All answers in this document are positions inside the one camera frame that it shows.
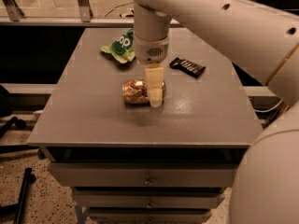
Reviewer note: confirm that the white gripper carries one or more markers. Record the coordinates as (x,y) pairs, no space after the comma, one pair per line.
(151,51)

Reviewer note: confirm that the orange soda can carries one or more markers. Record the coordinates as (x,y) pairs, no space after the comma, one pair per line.
(138,92)

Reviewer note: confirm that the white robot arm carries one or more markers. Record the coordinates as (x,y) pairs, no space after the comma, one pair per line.
(264,42)

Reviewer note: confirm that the black snack bar wrapper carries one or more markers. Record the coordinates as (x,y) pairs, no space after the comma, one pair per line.
(190,68)

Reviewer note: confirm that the green chip bag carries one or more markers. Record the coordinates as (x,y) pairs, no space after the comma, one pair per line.
(122,48)

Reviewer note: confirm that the grey drawer cabinet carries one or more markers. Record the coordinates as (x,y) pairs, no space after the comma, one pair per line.
(137,164)

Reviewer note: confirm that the black chair base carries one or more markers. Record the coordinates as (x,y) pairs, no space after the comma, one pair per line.
(6,109)

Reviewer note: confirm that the black metal stand leg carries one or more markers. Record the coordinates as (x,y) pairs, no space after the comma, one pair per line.
(16,210)

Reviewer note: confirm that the metal railing frame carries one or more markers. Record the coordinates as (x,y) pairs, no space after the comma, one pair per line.
(77,13)

